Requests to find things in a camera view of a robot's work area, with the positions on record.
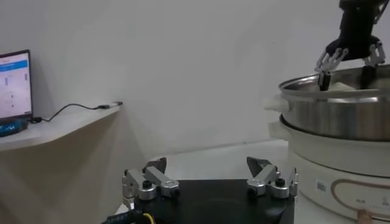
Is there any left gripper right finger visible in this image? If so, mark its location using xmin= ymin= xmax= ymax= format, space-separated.
xmin=246 ymin=156 xmax=299 ymax=200

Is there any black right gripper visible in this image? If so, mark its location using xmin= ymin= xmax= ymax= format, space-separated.
xmin=314 ymin=0 xmax=386 ymax=92

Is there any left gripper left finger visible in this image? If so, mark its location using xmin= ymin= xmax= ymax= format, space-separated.
xmin=121 ymin=156 xmax=180 ymax=201

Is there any perforated steel steamer basket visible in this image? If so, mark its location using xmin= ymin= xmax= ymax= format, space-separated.
xmin=263 ymin=63 xmax=390 ymax=142

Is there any white electric cooker base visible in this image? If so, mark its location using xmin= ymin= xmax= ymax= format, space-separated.
xmin=268 ymin=120 xmax=390 ymax=223

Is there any white side desk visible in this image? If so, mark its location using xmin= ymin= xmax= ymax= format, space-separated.
xmin=0 ymin=105 xmax=121 ymax=153

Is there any blue computer mouse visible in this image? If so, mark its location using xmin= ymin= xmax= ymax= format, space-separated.
xmin=0 ymin=118 xmax=30 ymax=138

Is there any black laptop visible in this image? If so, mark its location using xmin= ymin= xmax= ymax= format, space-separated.
xmin=0 ymin=49 xmax=34 ymax=124

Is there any thin black desk cable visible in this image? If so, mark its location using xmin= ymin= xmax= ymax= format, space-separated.
xmin=29 ymin=102 xmax=107 ymax=124

